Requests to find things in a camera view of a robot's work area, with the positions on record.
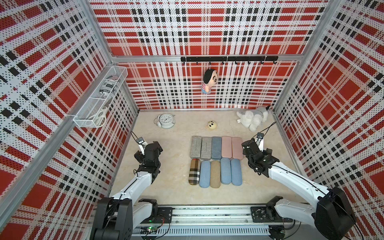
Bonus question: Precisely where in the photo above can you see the small pink glasses case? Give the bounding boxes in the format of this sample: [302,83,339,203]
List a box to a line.
[232,137,244,160]

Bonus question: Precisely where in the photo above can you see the beige case with dark glasses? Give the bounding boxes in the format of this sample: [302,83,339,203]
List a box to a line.
[189,159,201,186]

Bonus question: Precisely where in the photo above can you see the grey marble teal-lined case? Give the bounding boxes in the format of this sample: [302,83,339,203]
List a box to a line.
[190,136,202,159]

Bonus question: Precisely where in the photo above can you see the blue case with pink glasses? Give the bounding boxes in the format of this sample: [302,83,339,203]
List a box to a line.
[220,158,232,185]

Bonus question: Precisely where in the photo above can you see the teal-lined glasses case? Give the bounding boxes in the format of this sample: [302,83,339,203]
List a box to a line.
[201,137,212,161]

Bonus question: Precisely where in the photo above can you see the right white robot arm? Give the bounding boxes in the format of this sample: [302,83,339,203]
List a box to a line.
[242,138,357,240]

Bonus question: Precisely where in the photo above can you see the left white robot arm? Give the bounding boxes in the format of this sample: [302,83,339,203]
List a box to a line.
[90,141,163,240]

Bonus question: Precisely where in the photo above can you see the white plush toy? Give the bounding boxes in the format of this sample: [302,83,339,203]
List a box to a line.
[236,106,270,132]

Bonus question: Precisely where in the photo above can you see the white alarm clock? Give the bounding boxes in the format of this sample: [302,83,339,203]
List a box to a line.
[154,113,176,129]

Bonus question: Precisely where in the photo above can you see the yellow panda squishy ball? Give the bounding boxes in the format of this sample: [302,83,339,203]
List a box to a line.
[207,121,218,130]

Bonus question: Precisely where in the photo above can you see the white scissors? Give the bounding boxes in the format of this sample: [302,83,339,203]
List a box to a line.
[88,107,108,128]

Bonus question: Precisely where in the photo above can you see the small circuit board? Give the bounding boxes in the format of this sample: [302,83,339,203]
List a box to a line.
[133,226,158,236]

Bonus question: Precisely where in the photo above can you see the cartoon boy doll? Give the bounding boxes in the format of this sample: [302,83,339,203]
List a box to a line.
[202,69,218,94]

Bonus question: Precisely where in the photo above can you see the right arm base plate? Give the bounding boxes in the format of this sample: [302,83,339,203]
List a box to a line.
[251,206,293,223]

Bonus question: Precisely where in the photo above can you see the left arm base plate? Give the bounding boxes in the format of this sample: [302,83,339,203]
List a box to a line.
[142,207,174,224]

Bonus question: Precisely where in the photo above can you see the clear wall shelf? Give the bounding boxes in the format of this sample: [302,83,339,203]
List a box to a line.
[74,66,128,129]

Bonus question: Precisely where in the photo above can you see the black hook rail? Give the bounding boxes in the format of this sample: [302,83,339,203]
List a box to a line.
[181,56,279,63]

